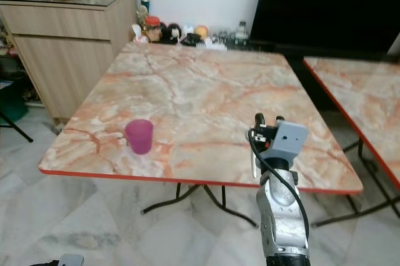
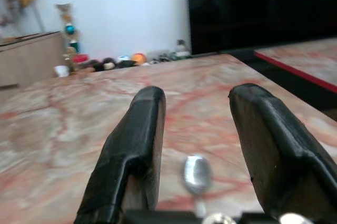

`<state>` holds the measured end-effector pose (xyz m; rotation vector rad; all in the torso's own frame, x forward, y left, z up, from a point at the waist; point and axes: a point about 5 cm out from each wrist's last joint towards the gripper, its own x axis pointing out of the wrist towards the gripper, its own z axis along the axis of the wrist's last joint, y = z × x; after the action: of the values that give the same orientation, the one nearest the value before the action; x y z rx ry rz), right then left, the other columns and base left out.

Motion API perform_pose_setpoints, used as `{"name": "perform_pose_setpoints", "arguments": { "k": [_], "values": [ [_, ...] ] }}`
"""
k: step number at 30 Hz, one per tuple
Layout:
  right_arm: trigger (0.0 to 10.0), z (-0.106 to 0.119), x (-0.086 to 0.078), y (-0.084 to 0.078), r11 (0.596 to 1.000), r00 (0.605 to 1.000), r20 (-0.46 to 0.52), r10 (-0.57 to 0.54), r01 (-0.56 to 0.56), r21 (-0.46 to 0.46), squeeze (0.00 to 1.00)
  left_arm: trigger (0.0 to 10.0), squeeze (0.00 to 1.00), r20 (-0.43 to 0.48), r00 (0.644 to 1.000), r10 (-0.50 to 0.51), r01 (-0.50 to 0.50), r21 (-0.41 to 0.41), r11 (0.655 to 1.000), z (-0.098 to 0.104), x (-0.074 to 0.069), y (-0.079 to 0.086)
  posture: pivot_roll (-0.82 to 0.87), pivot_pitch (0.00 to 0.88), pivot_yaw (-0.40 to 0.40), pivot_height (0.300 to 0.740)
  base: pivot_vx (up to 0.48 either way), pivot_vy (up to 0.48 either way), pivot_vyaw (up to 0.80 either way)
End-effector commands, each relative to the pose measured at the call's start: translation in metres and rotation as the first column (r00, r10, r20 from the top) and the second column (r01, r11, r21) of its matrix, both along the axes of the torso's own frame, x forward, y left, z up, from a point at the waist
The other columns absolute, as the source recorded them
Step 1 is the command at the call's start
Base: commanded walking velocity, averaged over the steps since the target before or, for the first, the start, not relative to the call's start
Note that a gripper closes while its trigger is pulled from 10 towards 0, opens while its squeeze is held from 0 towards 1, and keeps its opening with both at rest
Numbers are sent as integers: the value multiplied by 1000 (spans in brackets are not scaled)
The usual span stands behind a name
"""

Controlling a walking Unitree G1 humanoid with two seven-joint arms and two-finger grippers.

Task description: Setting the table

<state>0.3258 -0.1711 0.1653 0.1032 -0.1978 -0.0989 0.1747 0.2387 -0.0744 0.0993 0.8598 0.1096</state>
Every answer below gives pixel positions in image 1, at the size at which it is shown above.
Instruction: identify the silver metal spoon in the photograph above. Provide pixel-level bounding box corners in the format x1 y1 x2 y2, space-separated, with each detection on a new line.
251 147 259 179

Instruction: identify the large marble folding table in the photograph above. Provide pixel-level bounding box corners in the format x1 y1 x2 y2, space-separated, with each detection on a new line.
37 42 364 228

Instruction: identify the small marble folding table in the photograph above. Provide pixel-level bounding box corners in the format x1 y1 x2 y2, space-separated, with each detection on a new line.
303 56 400 228

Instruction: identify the green storage box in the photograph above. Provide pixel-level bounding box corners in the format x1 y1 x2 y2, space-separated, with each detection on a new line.
0 79 29 122

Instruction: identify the purple plastic cup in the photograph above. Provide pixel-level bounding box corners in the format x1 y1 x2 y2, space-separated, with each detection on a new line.
125 119 154 155

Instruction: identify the black television screen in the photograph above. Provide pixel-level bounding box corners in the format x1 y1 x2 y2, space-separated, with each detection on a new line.
250 0 400 51

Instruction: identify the black round eared toy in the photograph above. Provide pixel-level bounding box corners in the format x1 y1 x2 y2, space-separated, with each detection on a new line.
159 22 182 45

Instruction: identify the red capped jar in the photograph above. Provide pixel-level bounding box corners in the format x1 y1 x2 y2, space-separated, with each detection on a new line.
144 16 161 42

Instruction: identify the light wooden cabinet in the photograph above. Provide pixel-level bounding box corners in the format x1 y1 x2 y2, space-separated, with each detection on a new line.
0 0 138 121

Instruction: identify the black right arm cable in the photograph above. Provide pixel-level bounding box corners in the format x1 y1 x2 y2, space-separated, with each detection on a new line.
248 129 311 242

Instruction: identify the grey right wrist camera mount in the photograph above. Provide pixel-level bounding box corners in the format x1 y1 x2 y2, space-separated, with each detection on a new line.
269 121 309 162

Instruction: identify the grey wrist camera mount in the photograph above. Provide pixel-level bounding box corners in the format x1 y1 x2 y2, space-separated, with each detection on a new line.
59 254 84 266
269 121 309 162

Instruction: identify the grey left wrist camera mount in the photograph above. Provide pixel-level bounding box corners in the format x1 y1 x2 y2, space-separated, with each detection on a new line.
59 254 84 266

